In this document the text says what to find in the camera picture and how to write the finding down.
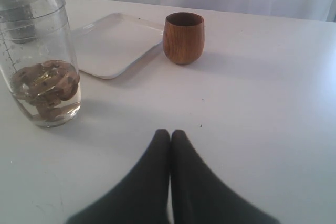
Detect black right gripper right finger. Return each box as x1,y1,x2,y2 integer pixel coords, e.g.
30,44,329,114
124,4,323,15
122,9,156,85
170,130,279,223

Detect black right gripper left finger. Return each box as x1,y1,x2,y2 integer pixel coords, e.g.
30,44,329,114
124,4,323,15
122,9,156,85
67,129,170,223

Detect wooden blocks and coins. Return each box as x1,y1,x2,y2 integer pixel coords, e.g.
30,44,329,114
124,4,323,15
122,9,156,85
10,60,81,127

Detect brown wooden cup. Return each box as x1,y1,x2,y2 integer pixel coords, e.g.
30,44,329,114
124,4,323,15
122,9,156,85
163,12,205,65

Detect clear plastic shaker cup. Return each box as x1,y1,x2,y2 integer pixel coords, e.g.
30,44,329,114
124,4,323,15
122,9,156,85
1,5,81,128

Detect white rectangular tray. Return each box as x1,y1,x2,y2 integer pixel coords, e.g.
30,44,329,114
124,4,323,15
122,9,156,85
71,13,163,80

